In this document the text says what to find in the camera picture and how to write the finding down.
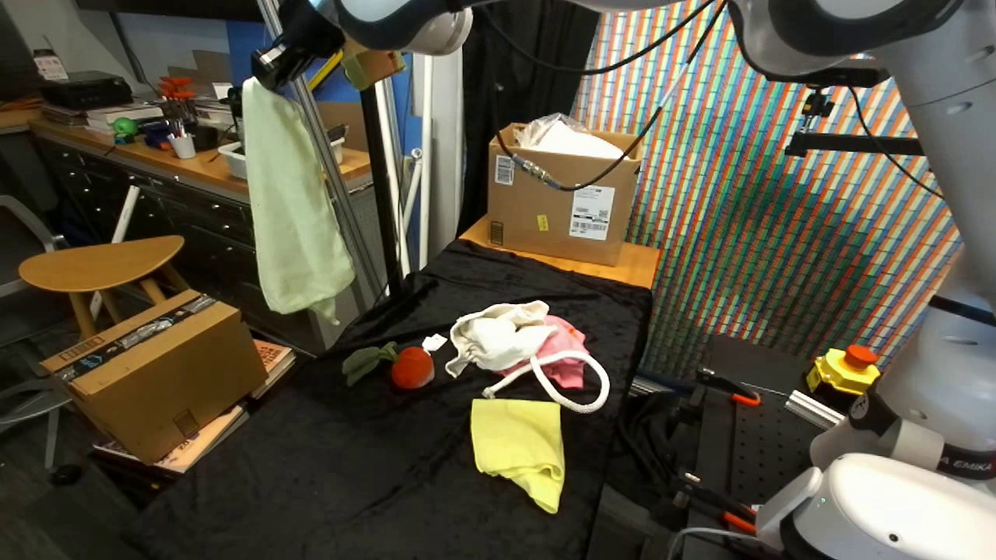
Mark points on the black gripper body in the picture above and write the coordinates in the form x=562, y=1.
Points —
x=308, y=40

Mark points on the pale green cloth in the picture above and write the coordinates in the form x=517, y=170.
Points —
x=296, y=207

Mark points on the white cloth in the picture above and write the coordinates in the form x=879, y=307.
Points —
x=493, y=338

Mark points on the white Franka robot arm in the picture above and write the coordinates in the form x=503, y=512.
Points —
x=952, y=156

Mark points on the white plastic bin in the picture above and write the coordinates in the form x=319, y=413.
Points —
x=231, y=162

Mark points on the black stand pole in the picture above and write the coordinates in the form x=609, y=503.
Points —
x=376, y=175

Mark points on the wood topped workbench cabinet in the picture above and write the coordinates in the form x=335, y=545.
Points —
x=176, y=207

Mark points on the black equipment case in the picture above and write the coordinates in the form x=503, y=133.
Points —
x=89, y=93

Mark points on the black curtain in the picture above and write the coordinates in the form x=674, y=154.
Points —
x=517, y=82

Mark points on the silver tripod pole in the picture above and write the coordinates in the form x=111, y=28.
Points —
x=367, y=274

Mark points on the wooden stool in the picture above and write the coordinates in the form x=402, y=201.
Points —
x=98, y=266

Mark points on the clear plastic bag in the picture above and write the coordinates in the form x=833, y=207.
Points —
x=562, y=139

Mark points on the labelled cardboard box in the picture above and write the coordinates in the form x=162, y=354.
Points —
x=550, y=212

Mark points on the small white paper scrap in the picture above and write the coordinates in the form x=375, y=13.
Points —
x=435, y=344

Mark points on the red plush toy green leaves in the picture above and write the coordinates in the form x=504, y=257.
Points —
x=413, y=367

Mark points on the cardboard box black tape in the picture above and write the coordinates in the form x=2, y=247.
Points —
x=156, y=383

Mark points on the pink cloth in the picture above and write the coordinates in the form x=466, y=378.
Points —
x=567, y=333

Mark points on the wooden side table top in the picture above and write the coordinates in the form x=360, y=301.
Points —
x=622, y=270

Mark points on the black table cloth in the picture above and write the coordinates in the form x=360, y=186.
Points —
x=361, y=487

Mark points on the yellow cloth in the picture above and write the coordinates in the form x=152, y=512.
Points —
x=515, y=439

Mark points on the iridescent backdrop sheet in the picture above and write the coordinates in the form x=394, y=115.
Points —
x=748, y=207

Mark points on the aluminium extrusion bar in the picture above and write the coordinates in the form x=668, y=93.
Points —
x=812, y=410

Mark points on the yellow red emergency stop button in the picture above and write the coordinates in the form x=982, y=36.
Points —
x=842, y=371

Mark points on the tan wrist mount piece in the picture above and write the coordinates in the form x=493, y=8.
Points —
x=375, y=65

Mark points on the blue wall panel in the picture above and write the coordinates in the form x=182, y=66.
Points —
x=404, y=112

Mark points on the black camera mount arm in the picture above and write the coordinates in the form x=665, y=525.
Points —
x=851, y=145

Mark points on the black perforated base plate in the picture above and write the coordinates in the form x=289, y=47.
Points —
x=748, y=447

